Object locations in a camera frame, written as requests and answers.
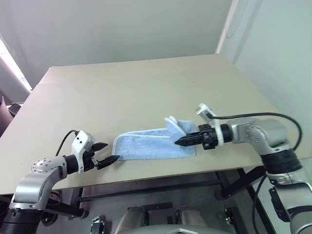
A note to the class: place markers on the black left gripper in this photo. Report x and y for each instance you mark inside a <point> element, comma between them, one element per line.
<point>88,161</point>

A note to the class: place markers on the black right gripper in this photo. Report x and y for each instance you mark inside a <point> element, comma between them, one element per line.
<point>207,136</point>

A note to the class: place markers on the light blue towel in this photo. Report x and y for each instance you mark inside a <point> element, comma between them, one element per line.
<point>148,147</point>

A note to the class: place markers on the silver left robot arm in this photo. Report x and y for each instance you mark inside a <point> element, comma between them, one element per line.
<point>34,181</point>

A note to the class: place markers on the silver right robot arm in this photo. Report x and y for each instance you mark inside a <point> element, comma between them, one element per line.
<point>265,136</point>

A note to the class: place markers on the dark brown curved panel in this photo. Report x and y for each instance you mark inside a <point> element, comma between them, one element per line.
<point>4,117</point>

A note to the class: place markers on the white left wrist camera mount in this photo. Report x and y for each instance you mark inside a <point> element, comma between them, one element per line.
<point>80,143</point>

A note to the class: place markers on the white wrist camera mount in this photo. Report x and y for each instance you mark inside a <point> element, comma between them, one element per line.
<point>206,113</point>
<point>80,143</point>

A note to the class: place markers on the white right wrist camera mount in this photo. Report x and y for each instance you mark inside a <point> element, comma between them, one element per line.
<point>206,113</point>

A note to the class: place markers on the black metal table frame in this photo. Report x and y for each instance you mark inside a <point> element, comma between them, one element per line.
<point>146,188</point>

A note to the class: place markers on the chrome caster bracket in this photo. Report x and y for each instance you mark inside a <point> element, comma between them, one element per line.
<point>229,215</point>
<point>97,225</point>

